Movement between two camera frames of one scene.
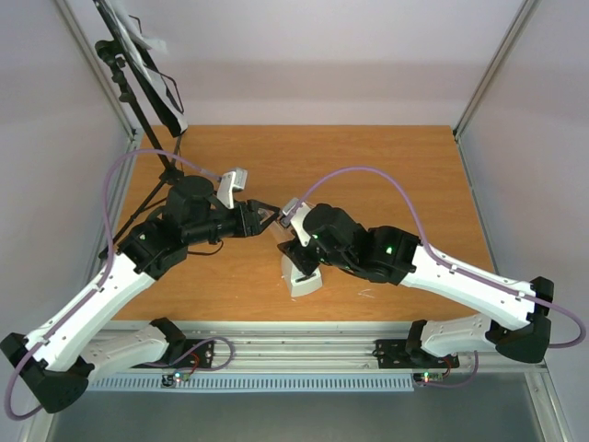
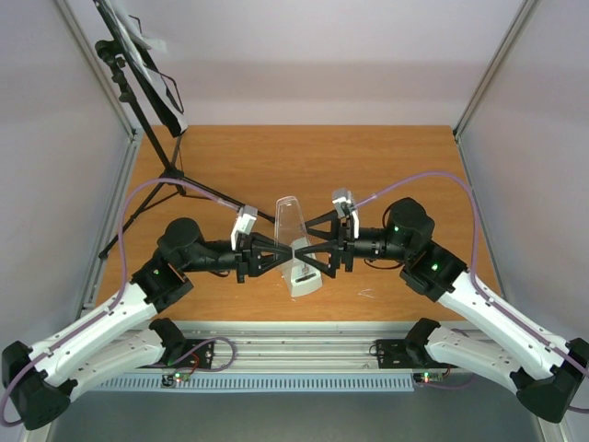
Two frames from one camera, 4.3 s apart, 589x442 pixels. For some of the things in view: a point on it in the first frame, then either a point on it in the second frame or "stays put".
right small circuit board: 429,377 stays put
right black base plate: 392,354 stays put
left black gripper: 252,226 -> 248,256
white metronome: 302,283 stays put
